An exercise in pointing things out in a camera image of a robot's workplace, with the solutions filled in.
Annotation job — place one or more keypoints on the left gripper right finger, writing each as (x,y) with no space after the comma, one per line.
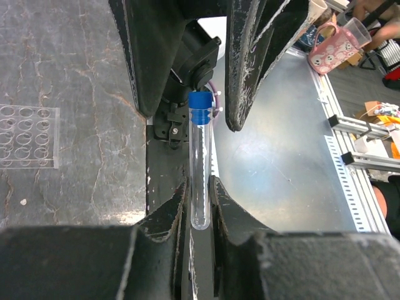
(252,261)

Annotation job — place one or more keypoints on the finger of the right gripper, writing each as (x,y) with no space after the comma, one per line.
(164,43)
(258,34)

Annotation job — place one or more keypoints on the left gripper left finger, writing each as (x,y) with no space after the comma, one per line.
(96,262)

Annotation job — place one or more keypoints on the blue capped test tube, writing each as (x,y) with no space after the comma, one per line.
(200,140)

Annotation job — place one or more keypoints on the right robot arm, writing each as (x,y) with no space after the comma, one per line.
(171,48)

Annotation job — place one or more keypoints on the pink ghost mug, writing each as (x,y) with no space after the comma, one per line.
(334,50)

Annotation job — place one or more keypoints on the clear plastic cup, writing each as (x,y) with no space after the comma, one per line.
(357,33)

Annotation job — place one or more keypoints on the seated person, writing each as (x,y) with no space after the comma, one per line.
(388,16)

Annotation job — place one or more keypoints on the clear acrylic tube rack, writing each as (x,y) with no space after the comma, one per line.
(29,137)

